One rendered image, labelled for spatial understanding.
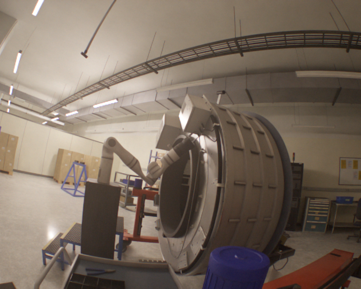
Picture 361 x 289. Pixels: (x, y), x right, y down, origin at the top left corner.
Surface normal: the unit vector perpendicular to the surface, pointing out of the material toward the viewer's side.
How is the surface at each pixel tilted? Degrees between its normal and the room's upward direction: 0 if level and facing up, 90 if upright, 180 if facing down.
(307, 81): 90
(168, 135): 145
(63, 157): 90
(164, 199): 63
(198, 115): 133
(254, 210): 94
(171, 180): 95
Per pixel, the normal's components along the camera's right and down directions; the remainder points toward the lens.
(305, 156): -0.53, -0.23
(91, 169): 0.83, 0.03
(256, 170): 0.33, -0.35
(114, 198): 0.45, -0.09
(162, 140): 0.05, 0.73
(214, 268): -0.89, -0.21
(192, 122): 0.12, 0.57
